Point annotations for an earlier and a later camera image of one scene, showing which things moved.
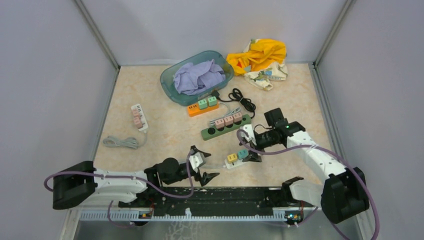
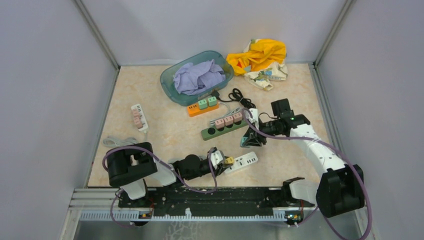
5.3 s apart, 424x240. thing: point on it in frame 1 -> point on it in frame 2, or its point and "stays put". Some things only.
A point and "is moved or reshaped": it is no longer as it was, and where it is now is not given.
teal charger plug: (242, 153) is moved or reshaped
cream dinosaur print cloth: (261, 79) stays put
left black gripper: (207, 177) -> (221, 168)
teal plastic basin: (188, 80) stays put
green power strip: (213, 133) stays put
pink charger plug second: (228, 120) stays put
